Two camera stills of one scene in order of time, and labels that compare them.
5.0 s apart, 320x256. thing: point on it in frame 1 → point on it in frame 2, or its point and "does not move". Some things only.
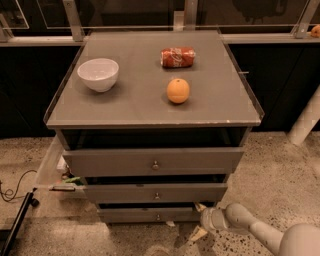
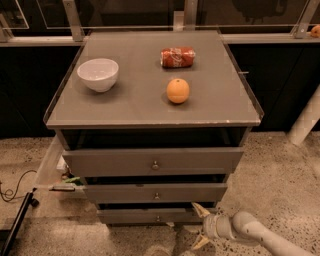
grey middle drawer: [155, 192] does not move
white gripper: [208, 219] → [209, 225]
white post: [306, 121] does not move
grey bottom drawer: [149, 214] does not move
